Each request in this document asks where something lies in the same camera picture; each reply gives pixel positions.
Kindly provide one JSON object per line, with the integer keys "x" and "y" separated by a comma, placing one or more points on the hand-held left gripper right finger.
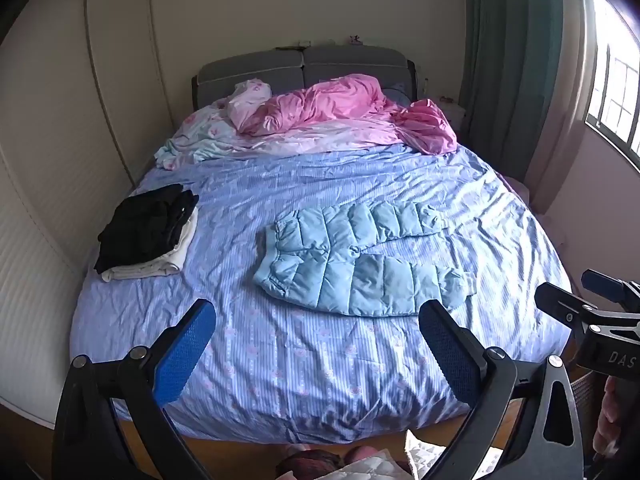
{"x": 450, "y": 355}

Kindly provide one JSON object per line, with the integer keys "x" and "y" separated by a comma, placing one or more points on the white sliding-door wardrobe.
{"x": 55, "y": 185}

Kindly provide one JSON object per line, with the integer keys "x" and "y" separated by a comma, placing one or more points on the dark red cloth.
{"x": 310, "y": 465}

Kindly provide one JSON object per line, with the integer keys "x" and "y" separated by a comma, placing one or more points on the pink quilt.
{"x": 340, "y": 105}

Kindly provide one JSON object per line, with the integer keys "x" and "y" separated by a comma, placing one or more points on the dark object on headboard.
{"x": 292, "y": 46}

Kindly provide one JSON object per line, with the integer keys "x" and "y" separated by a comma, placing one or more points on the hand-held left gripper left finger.
{"x": 185, "y": 350}

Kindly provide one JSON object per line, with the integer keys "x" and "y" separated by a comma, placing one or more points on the pale floral bed sheet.
{"x": 200, "y": 137}

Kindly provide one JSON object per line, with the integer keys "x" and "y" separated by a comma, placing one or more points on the black folded garment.
{"x": 140, "y": 230}

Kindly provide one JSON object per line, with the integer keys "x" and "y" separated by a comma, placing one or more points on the light blue padded pants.
{"x": 350, "y": 270}

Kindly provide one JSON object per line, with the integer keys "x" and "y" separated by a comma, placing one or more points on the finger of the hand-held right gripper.
{"x": 602, "y": 280}
{"x": 555, "y": 300}

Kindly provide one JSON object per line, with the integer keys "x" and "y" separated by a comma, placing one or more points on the green curtain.
{"x": 505, "y": 85}

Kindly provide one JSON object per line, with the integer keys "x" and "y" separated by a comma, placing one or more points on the bed with blue sheet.
{"x": 300, "y": 360}

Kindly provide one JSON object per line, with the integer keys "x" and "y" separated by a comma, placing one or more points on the pale pink pillow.
{"x": 247, "y": 97}

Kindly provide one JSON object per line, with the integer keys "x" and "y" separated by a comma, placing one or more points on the blue pillow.
{"x": 397, "y": 95}

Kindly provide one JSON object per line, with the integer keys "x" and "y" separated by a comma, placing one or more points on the window with grille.
{"x": 612, "y": 85}

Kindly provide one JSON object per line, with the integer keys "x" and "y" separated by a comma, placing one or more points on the grey padded headboard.
{"x": 260, "y": 67}

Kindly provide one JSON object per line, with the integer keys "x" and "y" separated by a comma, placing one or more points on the white folded garment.
{"x": 160, "y": 266}

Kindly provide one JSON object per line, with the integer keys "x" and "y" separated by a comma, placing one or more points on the person's right hand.
{"x": 607, "y": 410}

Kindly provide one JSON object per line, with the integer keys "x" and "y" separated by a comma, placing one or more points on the white nightstand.
{"x": 452, "y": 110}

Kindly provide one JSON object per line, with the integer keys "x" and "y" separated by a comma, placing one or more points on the person's white quilted clothing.
{"x": 370, "y": 467}

